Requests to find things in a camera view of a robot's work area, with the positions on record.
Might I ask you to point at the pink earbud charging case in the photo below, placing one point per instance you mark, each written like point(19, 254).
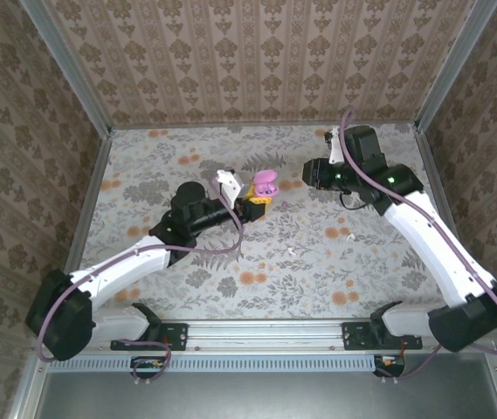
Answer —
point(265, 176)

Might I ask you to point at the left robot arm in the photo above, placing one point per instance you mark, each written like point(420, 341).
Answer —
point(117, 266)

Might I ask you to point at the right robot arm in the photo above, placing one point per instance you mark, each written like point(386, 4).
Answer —
point(431, 244)

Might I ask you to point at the metal sheet tray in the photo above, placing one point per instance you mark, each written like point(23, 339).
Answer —
point(265, 397)

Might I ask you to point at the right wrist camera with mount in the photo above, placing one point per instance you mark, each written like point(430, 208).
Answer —
point(335, 150)

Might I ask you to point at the aluminium back rail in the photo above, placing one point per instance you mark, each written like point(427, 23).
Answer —
point(252, 125)

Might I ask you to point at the aluminium side rail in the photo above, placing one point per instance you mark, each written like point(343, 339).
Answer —
point(440, 196)
point(85, 218)

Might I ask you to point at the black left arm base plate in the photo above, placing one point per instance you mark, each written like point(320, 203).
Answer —
point(178, 336)

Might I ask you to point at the aluminium front rail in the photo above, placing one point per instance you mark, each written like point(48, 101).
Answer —
point(265, 336)

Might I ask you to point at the aluminium frame post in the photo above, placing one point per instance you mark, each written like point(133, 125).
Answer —
point(449, 65)
point(71, 70)

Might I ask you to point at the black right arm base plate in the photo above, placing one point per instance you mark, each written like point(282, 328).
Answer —
point(353, 336)

